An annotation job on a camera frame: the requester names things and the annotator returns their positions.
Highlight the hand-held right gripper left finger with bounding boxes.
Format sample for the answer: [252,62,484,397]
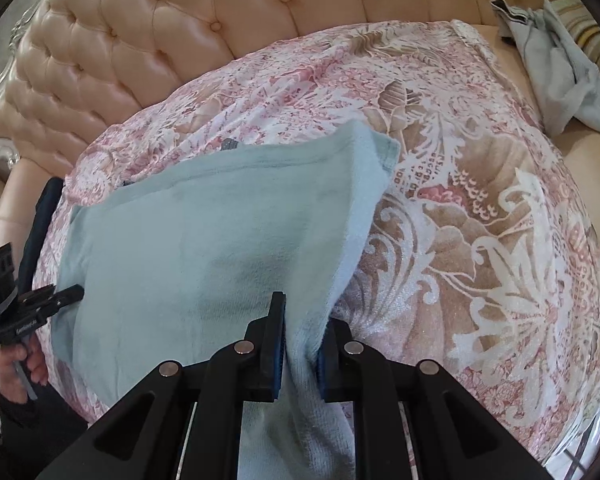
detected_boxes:
[39,291,287,480]

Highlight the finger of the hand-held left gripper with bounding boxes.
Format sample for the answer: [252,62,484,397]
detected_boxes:
[53,283,85,309]

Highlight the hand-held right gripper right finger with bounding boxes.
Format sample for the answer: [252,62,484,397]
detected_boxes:
[316,316,556,480]

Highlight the light blue sweater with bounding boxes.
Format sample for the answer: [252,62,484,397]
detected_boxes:
[50,124,402,480]

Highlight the person's left forearm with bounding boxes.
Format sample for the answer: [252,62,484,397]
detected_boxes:
[0,390,90,480]

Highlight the person's left hand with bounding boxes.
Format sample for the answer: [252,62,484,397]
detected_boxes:
[0,343,50,404]

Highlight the dark navy cloth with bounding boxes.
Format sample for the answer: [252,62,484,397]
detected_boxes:
[17,176,65,296]

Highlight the pink floral blanket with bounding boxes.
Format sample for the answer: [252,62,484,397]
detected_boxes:
[32,19,600,466]

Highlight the tufted pink leather headboard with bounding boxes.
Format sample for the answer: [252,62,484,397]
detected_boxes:
[0,0,576,261]

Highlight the grey blue crumpled garment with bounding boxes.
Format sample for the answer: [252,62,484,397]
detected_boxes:
[490,0,600,140]

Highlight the striped pillow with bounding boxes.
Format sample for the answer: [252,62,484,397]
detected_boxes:
[550,0,600,91]

